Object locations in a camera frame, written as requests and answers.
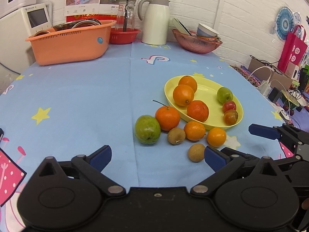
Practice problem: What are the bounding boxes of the yellow-orange round orange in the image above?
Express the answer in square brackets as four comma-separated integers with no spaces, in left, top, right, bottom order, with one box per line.
[206,127,226,148]

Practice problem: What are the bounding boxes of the large smooth orange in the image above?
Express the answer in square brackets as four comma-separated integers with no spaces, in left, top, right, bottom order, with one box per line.
[172,84,194,106]

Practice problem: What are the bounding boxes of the yellow plastic plate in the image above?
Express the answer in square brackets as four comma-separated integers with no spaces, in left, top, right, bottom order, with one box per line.
[164,75,232,130]

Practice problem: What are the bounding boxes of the red apple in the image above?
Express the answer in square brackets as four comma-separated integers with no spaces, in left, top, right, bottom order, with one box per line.
[222,101,237,113]

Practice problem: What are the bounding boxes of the small mandarin orange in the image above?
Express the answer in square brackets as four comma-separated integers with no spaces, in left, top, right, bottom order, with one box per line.
[184,121,206,141]

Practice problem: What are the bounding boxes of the rough dark orange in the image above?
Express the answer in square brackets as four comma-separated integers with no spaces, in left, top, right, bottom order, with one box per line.
[186,100,209,122]

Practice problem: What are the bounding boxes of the pink glass bowl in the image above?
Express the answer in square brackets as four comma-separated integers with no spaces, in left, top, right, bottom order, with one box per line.
[172,29,223,54]

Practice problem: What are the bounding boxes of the white power strip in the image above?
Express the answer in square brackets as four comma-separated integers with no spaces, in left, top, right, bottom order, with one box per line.
[257,80,272,97]

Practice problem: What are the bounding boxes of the glass pitcher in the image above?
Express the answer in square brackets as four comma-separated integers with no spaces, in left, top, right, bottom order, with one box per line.
[115,2,135,32]

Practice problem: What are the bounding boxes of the brown kiwi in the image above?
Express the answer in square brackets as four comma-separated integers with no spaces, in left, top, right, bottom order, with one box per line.
[188,143,205,163]
[167,127,186,145]

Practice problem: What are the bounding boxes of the white appliance with screen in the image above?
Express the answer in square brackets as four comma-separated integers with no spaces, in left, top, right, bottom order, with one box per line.
[1,2,53,75]

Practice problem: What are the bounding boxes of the white thermos jug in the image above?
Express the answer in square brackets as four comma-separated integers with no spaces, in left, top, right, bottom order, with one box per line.
[137,0,170,46]

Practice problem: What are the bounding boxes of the blue round wall fan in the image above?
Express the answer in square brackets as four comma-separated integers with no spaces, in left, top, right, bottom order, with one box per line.
[275,7,294,41]

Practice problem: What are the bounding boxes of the pink gift bag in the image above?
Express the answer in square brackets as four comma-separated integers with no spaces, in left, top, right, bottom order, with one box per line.
[278,25,307,73]

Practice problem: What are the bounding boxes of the red plastic basket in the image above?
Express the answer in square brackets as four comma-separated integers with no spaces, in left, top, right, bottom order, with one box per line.
[110,28,141,44]

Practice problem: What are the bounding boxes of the blue patterned tablecloth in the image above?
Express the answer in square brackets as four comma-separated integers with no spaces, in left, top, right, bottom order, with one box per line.
[0,39,300,232]

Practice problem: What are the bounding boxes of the tilted white dish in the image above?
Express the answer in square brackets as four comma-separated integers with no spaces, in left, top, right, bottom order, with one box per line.
[172,17,191,36]

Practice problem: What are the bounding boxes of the green apple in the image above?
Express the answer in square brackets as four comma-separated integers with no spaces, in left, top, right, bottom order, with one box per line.
[217,87,234,104]

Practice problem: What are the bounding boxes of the dark red-yellow plum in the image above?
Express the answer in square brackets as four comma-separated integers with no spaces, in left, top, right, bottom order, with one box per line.
[224,109,238,126]

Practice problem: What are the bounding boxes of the green mango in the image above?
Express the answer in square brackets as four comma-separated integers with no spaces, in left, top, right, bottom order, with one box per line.
[135,115,161,145]

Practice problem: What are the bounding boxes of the stacked white-blue bowls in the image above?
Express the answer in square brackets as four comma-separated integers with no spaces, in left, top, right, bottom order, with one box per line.
[196,23,220,41]

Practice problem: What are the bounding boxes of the orange plastic basket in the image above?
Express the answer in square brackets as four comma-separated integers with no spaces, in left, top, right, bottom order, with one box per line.
[26,20,116,66]

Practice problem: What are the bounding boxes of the orange with stem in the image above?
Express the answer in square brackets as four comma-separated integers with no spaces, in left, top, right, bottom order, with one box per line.
[153,100,180,131]

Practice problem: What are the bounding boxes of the cardboard box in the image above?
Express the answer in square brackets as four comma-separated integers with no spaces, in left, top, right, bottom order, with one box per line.
[248,58,292,90]

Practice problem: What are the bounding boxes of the white charger cable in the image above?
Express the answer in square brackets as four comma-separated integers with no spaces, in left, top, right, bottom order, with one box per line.
[248,65,294,116]

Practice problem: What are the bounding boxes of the orange on plate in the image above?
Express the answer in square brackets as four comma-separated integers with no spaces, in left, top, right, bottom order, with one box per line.
[178,75,197,93]

